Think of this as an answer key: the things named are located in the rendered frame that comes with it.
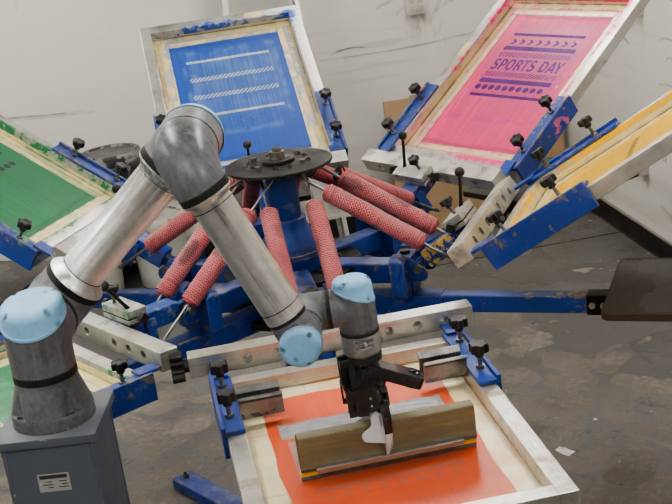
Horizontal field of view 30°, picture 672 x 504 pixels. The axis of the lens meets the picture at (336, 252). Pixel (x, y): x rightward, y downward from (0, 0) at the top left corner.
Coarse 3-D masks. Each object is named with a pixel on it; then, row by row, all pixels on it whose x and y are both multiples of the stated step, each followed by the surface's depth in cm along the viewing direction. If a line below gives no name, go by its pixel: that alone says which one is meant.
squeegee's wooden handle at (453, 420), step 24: (432, 408) 247; (456, 408) 246; (312, 432) 243; (336, 432) 243; (360, 432) 243; (408, 432) 245; (432, 432) 246; (456, 432) 247; (312, 456) 243; (336, 456) 244; (360, 456) 245
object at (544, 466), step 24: (336, 360) 291; (384, 360) 291; (408, 360) 292; (240, 384) 286; (288, 384) 288; (504, 408) 257; (504, 432) 254; (528, 432) 246; (240, 456) 251; (528, 456) 239; (552, 456) 235; (240, 480) 242; (552, 480) 227
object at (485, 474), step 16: (432, 384) 281; (400, 400) 275; (448, 400) 272; (464, 448) 250; (480, 448) 250; (480, 464) 243; (496, 464) 243; (432, 480) 240; (448, 480) 239; (464, 480) 238; (480, 480) 238; (496, 480) 237; (416, 496) 235; (432, 496) 234; (448, 496) 234; (464, 496) 233; (480, 496) 232
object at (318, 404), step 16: (288, 400) 282; (304, 400) 281; (320, 400) 280; (336, 400) 279; (272, 416) 275; (288, 416) 274; (304, 416) 273; (320, 416) 272; (272, 432) 268; (288, 448) 260; (288, 464) 253; (288, 480) 247; (304, 496) 240; (352, 496) 238; (368, 496) 237; (384, 496) 237; (400, 496) 236
